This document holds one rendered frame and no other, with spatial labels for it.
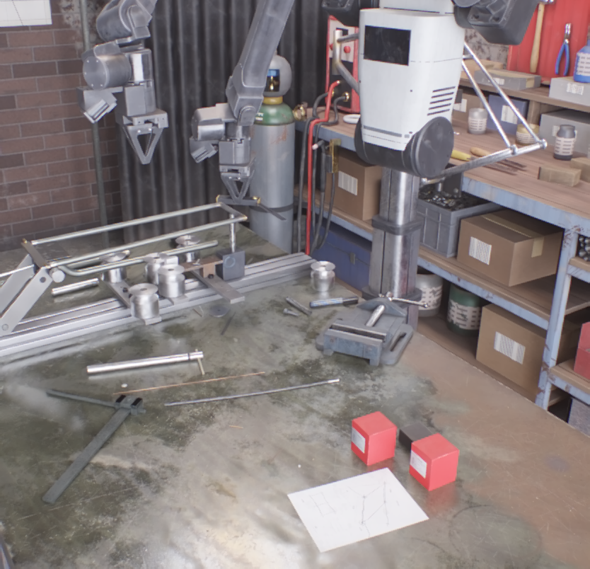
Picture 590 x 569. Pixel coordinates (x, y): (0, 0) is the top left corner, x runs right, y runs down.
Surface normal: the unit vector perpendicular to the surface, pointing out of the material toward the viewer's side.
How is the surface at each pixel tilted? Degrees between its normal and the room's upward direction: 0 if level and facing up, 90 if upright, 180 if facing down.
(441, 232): 90
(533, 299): 0
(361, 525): 0
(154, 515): 0
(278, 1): 121
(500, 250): 91
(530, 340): 91
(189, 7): 91
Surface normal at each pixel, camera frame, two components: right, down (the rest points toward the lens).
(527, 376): -0.84, 0.21
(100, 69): -0.55, 0.35
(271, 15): 0.27, 0.80
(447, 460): 0.49, 0.35
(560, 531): 0.01, -0.92
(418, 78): -0.23, 0.39
